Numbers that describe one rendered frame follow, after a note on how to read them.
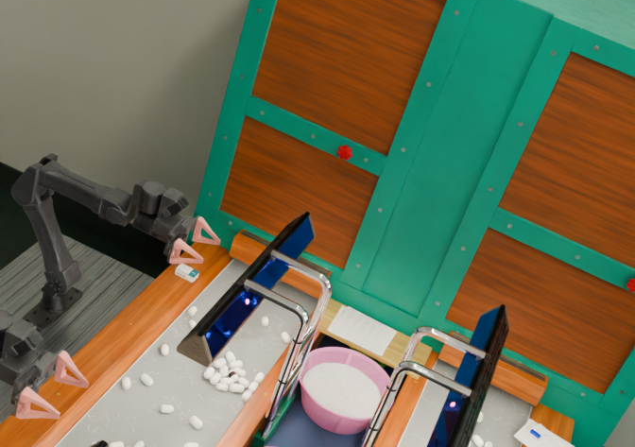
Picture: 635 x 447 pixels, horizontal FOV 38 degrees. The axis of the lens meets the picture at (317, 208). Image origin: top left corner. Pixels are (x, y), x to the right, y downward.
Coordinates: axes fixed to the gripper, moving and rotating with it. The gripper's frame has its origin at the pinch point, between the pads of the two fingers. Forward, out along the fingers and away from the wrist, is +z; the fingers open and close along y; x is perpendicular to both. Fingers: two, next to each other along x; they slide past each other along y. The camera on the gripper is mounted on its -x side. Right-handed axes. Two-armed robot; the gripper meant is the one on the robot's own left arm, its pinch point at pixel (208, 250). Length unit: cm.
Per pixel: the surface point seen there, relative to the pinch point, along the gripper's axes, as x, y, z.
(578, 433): 33, 42, 107
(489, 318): -3, 22, 69
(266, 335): 33.0, 20.0, 17.1
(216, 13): -6, 121, -58
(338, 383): 33, 16, 41
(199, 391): 33.1, -10.4, 11.3
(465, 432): -3, -21, 71
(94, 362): 30.9, -19.9, -14.0
